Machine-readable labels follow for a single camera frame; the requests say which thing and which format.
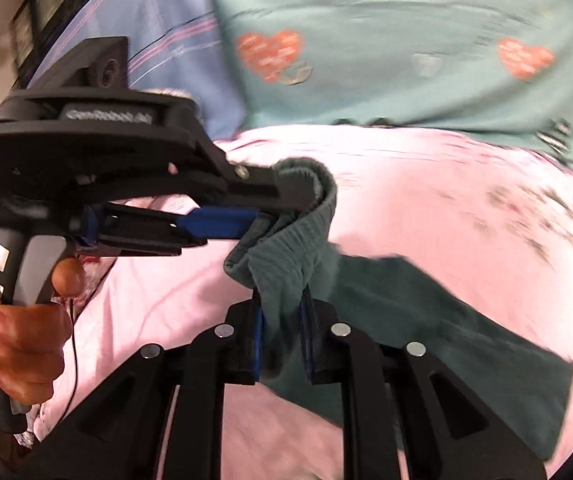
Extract thin black cable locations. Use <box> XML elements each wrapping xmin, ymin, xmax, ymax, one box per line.
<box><xmin>68</xmin><ymin>297</ymin><xmax>79</xmax><ymax>411</ymax></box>

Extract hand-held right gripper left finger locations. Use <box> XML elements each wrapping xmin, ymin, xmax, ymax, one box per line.
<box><xmin>16</xmin><ymin>302</ymin><xmax>267</xmax><ymax>480</ymax></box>

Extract person's left hand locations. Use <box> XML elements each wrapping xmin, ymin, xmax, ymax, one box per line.
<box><xmin>0</xmin><ymin>242</ymin><xmax>87</xmax><ymax>406</ymax></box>

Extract pink floral bedsheet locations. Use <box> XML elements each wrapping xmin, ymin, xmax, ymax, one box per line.
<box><xmin>31</xmin><ymin>125</ymin><xmax>573</xmax><ymax>480</ymax></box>

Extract dark framed wall picture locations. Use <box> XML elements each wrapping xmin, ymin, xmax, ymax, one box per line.
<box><xmin>9</xmin><ymin>0</ymin><xmax>87</xmax><ymax>71</ymax></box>

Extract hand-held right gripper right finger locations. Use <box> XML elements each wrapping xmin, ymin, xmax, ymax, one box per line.
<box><xmin>299</xmin><ymin>292</ymin><xmax>549</xmax><ymax>480</ymax></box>

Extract dark green pants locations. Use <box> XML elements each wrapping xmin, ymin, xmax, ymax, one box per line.
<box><xmin>224</xmin><ymin>157</ymin><xmax>573</xmax><ymax>463</ymax></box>

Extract teal heart-print quilt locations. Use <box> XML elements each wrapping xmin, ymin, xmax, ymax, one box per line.
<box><xmin>214</xmin><ymin>0</ymin><xmax>573</xmax><ymax>171</ymax></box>

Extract purple plaid pillow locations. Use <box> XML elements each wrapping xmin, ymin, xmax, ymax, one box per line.
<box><xmin>31</xmin><ymin>0</ymin><xmax>247</xmax><ymax>141</ymax></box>

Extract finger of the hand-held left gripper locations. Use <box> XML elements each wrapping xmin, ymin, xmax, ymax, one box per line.
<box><xmin>81</xmin><ymin>204</ymin><xmax>262</xmax><ymax>257</ymax></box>
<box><xmin>196</xmin><ymin>140</ymin><xmax>317</xmax><ymax>213</ymax></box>

